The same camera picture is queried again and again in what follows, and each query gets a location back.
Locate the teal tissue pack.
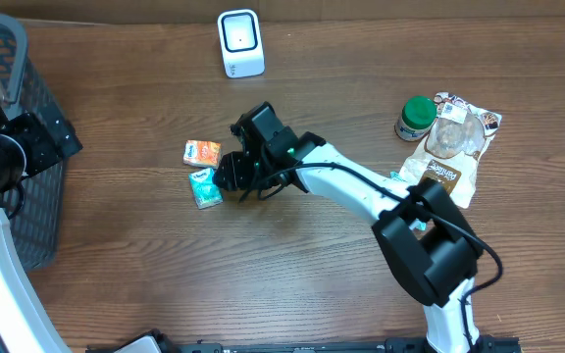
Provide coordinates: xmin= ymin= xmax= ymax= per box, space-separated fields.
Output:
xmin=188 ymin=168 xmax=223 ymax=209

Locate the orange snack packet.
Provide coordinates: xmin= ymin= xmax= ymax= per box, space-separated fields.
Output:
xmin=182 ymin=140 xmax=222 ymax=169

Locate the teal packet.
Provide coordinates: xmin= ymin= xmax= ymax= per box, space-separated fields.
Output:
xmin=389 ymin=171 xmax=427 ymax=231

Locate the green lid jar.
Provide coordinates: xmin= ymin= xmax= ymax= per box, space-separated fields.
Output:
xmin=394 ymin=96 xmax=437 ymax=141

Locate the brown white snack bag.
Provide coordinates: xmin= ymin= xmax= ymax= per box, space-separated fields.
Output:
xmin=398 ymin=92 xmax=502 ymax=209

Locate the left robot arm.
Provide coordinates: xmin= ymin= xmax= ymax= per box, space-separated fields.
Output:
xmin=0 ymin=87 xmax=82 ymax=352

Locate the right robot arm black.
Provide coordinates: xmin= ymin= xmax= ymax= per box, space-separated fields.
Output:
xmin=213 ymin=102 xmax=483 ymax=352

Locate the white barcode scanner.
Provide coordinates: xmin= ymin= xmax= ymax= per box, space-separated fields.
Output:
xmin=217 ymin=9 xmax=265 ymax=78

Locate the grey plastic shopping basket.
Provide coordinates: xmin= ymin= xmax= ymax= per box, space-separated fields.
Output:
xmin=0 ymin=14 xmax=82 ymax=271

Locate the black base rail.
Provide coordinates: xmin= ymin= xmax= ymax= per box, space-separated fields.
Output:
xmin=85 ymin=335 xmax=524 ymax=353

